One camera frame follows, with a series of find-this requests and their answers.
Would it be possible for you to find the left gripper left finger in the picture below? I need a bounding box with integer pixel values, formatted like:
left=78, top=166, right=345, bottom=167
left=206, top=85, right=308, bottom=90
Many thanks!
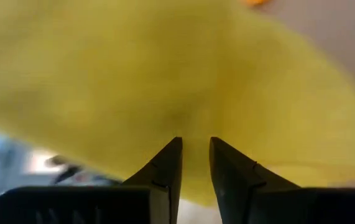
left=0, top=136, right=183, bottom=224

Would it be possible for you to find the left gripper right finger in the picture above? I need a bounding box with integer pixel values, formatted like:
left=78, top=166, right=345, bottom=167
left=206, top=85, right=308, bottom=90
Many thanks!
left=210, top=136, right=355, bottom=224

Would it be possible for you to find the yellow microfiber towel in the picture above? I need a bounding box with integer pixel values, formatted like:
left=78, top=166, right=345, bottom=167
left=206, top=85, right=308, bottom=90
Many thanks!
left=0, top=0, right=355, bottom=207

